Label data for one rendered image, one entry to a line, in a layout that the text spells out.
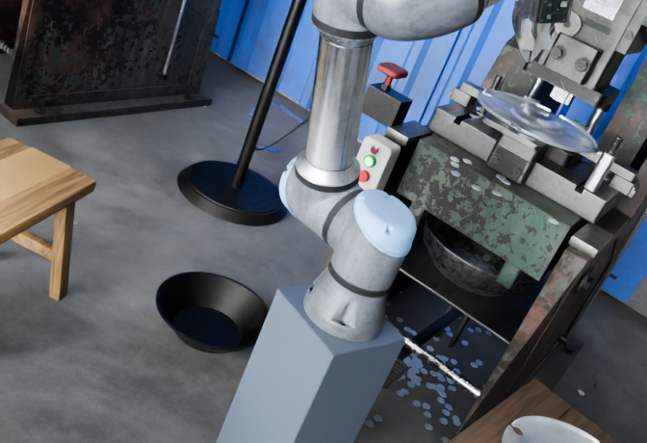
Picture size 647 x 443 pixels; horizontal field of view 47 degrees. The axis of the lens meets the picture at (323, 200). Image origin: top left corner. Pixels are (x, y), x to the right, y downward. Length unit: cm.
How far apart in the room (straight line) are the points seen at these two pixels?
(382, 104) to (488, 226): 37
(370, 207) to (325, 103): 19
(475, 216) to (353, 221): 54
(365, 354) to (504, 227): 53
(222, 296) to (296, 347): 71
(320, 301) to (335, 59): 42
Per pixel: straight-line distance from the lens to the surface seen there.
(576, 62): 175
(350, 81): 118
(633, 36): 172
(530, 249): 171
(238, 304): 203
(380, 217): 124
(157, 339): 189
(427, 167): 176
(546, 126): 174
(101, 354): 181
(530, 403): 161
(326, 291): 131
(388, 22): 105
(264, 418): 146
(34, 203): 164
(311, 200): 130
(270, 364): 142
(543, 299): 167
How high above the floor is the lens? 119
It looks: 25 degrees down
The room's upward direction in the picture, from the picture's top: 22 degrees clockwise
